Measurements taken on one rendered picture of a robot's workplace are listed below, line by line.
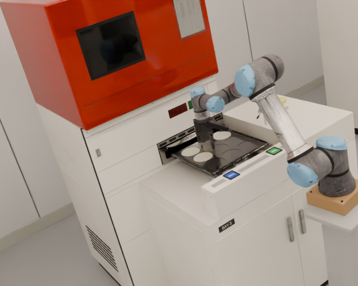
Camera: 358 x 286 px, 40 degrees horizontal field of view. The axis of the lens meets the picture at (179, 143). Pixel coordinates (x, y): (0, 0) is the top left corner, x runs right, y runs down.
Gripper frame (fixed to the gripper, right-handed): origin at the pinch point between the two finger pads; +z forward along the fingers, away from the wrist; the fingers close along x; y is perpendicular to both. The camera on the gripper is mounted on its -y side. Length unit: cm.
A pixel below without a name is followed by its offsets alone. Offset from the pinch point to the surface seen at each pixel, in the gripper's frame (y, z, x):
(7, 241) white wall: 172, 86, -94
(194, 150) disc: 10.6, 1.3, -10.1
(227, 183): -2.7, -4.7, 41.0
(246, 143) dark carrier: -17.2, 1.4, -5.1
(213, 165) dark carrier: 2.1, 1.4, 11.7
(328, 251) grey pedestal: -40, 33, 52
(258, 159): -18.9, -4.4, 24.9
